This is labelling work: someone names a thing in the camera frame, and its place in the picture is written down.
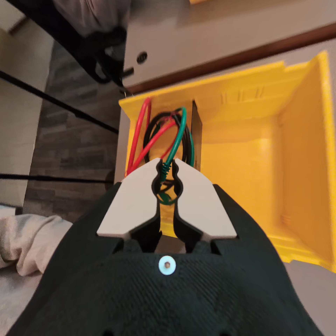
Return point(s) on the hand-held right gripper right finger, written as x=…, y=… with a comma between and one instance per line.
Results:
x=203, y=207

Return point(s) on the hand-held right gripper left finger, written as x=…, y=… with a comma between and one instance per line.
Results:
x=131, y=204

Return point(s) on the yellow plastic bin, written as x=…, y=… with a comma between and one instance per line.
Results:
x=249, y=162

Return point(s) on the wide black bar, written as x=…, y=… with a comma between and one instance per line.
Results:
x=52, y=28

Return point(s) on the thin black bar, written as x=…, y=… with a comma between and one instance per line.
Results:
x=52, y=101
x=52, y=179

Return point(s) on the black bin divider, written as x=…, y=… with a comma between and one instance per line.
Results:
x=196, y=136

